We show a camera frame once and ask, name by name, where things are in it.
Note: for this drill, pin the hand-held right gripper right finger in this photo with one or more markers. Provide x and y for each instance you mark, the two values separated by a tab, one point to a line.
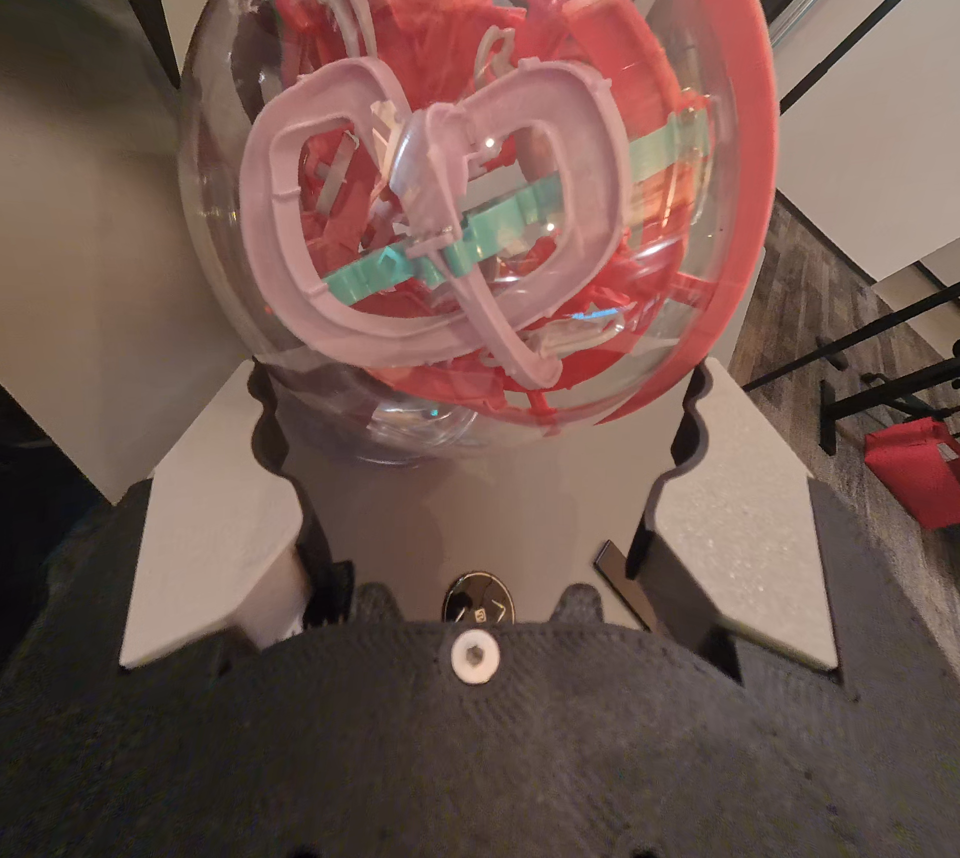
742	550

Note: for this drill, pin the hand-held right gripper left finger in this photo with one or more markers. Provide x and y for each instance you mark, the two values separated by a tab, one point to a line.
210	550

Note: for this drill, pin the clear plastic ball stand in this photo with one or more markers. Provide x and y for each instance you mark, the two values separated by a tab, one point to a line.
405	434

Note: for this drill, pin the clear red maze ball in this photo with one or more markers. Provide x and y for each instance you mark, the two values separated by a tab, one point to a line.
487	160

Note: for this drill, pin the red bag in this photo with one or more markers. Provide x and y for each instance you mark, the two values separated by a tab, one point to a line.
915	475

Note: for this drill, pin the round black control button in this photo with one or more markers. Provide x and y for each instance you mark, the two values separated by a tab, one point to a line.
480	592

